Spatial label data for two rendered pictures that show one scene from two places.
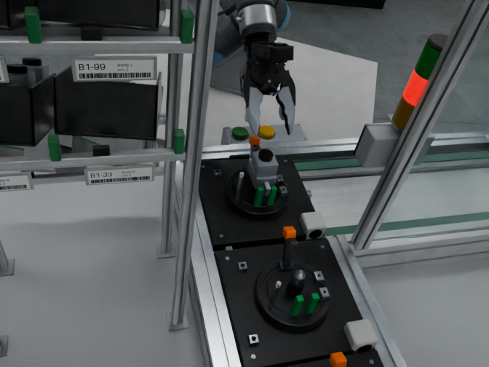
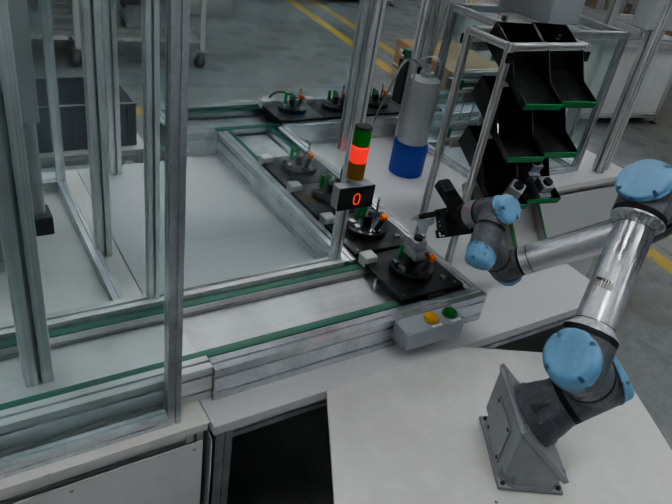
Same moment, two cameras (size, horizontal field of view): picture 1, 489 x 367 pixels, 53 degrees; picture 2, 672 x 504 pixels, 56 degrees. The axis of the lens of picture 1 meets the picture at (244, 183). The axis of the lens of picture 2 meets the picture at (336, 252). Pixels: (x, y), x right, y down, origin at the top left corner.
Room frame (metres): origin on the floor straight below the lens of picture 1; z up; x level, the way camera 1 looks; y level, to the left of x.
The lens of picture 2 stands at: (2.31, -0.67, 2.02)
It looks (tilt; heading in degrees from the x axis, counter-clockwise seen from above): 32 degrees down; 166
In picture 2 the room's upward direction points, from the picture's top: 10 degrees clockwise
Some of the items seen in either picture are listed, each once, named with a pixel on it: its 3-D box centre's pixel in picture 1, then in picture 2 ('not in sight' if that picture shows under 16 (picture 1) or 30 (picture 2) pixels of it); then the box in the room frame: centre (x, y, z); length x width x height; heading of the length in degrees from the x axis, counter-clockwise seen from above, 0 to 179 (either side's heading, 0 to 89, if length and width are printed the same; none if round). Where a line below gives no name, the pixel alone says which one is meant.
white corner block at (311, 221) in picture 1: (311, 226); (367, 259); (0.70, -0.16, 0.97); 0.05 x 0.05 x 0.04; 22
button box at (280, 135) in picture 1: (263, 142); (428, 327); (0.98, -0.03, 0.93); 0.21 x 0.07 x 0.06; 112
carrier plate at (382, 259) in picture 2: (255, 198); (409, 272); (0.75, -0.03, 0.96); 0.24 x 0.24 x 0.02; 22
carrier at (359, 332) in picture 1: (296, 284); (368, 218); (0.51, -0.13, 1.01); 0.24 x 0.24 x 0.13; 22
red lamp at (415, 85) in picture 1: (423, 86); (359, 152); (0.71, -0.25, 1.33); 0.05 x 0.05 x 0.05
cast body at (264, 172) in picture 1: (264, 169); (414, 244); (0.74, -0.03, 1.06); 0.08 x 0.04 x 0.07; 22
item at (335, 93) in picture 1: (234, 85); (505, 444); (1.33, 0.10, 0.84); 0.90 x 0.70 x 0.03; 85
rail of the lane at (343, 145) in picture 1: (338, 159); (360, 334); (1.00, -0.23, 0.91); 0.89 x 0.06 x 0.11; 112
